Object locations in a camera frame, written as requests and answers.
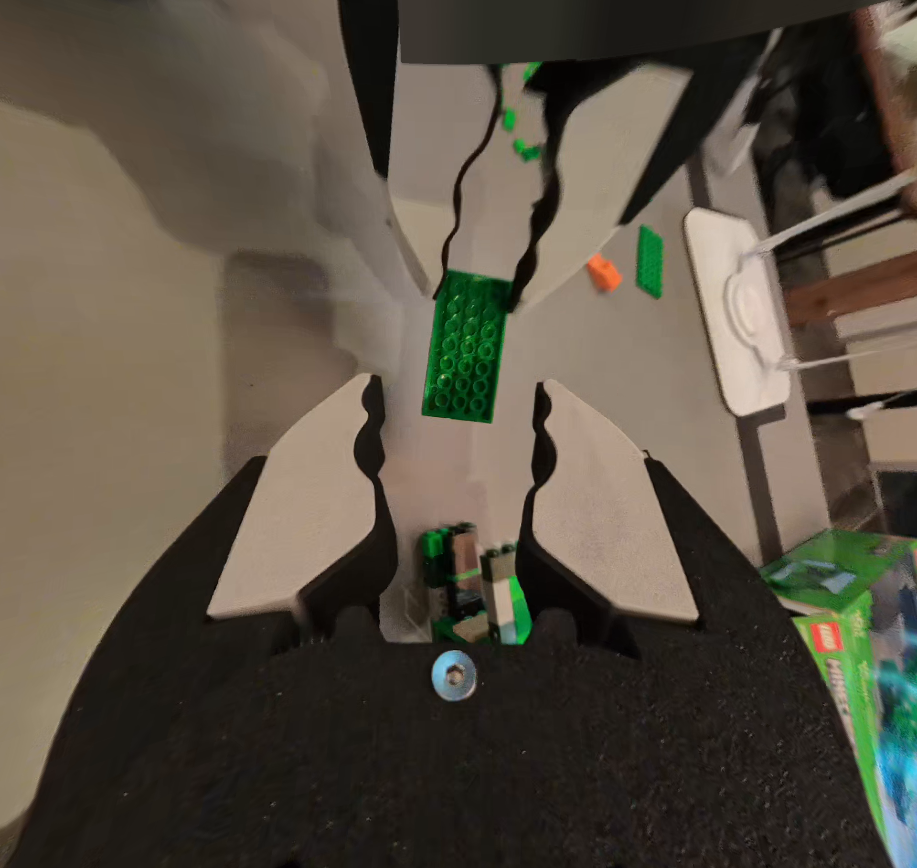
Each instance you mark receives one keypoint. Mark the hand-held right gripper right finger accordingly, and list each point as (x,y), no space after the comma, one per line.
(609,524)

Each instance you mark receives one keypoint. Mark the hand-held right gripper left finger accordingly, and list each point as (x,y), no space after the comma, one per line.
(301,524)

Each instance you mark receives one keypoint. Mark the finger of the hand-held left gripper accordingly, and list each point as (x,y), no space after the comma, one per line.
(430,152)
(609,152)

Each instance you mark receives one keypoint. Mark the hollow green lego block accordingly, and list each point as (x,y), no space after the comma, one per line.
(458,581)

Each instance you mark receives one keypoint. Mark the green lego plate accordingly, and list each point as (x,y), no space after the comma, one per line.
(650,263)
(465,352)

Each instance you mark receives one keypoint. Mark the pile of loose lego bricks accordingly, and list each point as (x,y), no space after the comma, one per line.
(529,152)

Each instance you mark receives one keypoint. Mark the green lego set box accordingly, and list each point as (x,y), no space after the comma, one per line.
(838,653)

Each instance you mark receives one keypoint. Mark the orange brick separator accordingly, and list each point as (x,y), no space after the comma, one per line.
(605,275)

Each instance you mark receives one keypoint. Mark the white book stand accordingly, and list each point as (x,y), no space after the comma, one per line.
(738,324)

